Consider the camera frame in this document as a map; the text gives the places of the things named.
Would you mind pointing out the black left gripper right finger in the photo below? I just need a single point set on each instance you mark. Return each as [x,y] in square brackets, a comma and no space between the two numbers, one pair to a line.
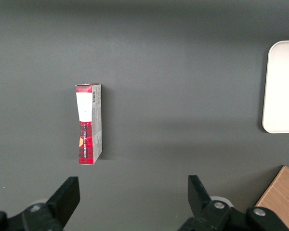
[207,207]

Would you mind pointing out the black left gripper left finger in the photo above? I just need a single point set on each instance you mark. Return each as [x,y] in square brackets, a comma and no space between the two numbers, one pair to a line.
[62,199]

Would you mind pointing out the white plastic tray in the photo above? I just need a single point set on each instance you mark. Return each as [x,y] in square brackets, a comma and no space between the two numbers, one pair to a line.
[282,86]

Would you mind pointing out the light wooden board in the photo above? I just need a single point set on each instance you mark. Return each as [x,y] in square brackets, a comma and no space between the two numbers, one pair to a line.
[281,195]

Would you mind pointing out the red plaid cardboard box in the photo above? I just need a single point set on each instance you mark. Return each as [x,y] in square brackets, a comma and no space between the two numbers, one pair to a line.
[89,124]

